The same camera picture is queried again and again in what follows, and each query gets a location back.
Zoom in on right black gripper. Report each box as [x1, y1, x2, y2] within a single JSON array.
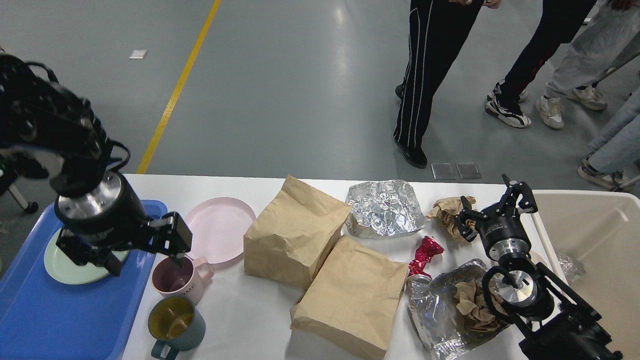
[[454, 173, 538, 262]]

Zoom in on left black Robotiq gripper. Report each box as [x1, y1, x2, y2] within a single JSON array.
[[54, 171, 193, 277]]

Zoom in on pink HOME mug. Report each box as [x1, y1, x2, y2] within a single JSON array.
[[151, 256, 214, 305]]

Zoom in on pink plate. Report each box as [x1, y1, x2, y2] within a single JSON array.
[[185, 197, 256, 264]]

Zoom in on teal mug yellow inside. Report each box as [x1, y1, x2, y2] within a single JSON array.
[[147, 295, 206, 360]]

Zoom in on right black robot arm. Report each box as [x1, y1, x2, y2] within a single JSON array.
[[454, 174, 624, 360]]

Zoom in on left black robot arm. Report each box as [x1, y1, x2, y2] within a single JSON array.
[[0, 52, 192, 276]]

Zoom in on right metal floor plate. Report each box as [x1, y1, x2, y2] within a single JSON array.
[[455, 162, 482, 180]]

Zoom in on metal floor plate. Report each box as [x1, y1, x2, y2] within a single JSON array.
[[430, 162, 457, 180], [455, 162, 482, 180]]

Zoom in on crumpled brown paper ball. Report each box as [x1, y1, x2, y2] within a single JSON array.
[[425, 196, 466, 241]]

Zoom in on left metal floor plate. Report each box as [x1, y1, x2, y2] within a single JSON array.
[[430, 162, 457, 180]]

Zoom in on light green plate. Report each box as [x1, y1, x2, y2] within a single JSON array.
[[43, 228, 113, 286]]

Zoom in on red crumpled foil wrapper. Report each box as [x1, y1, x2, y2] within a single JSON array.
[[407, 235, 445, 280]]

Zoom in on brown paper in foil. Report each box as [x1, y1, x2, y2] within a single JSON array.
[[454, 280, 509, 333]]

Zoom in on beige plastic bin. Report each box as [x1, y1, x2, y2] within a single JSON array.
[[534, 190, 640, 360]]

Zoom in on crumpled foil sheet top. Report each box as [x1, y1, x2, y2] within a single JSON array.
[[345, 179, 427, 239]]

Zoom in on crumpled foil sheet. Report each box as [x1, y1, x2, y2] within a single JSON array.
[[345, 179, 427, 239], [405, 259, 509, 360]]

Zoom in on blue plastic tray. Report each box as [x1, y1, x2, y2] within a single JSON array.
[[0, 205, 156, 360]]

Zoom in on crumpled foil sheet bottom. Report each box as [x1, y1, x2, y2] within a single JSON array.
[[405, 259, 509, 360]]

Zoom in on person light blue jeans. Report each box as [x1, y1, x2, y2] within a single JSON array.
[[577, 88, 640, 191]]

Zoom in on white side table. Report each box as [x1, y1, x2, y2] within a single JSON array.
[[7, 184, 39, 214]]

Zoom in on lower brown paper bag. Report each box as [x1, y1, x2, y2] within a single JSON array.
[[290, 235, 409, 360]]

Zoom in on brown paper bag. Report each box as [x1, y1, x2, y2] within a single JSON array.
[[243, 175, 351, 290], [290, 235, 409, 360]]

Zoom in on upper brown paper bag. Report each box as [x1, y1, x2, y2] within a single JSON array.
[[243, 175, 351, 290]]

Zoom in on person black white-striped pants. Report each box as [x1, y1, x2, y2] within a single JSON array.
[[393, 0, 501, 169]]

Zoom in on person black red-striped pants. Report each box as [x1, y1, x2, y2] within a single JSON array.
[[486, 0, 595, 129]]

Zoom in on person grey sweatpants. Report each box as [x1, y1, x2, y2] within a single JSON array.
[[535, 0, 640, 130]]

